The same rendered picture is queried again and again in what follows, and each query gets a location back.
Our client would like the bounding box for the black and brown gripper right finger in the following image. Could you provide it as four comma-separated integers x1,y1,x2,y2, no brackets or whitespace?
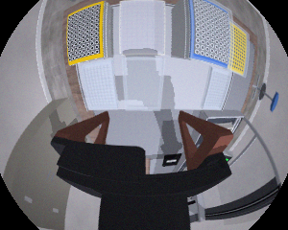
178,111,233,170

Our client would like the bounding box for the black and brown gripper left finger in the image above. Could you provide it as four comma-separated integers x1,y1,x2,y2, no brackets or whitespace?
55,111,109,145

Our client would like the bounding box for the black square pad with white label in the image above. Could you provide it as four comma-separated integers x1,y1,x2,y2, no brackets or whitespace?
162,153,182,167

